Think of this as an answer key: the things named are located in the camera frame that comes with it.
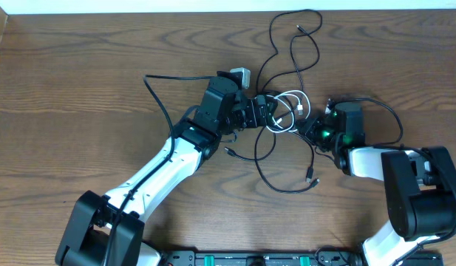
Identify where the white usb cable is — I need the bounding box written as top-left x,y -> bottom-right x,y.
265,89 -> 312,134

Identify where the thin black usb cable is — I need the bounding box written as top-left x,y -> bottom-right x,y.
224,125 -> 320,194

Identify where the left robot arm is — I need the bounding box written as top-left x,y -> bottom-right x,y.
55,76 -> 277,265

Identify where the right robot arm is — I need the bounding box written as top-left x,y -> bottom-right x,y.
296,99 -> 456,265

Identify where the right camera black cable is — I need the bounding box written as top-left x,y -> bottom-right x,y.
333,97 -> 456,245

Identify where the camera black cable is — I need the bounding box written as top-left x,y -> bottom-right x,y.
333,97 -> 456,245
101,74 -> 216,265

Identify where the left camera black cable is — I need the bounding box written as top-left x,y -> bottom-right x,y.
101,74 -> 216,265

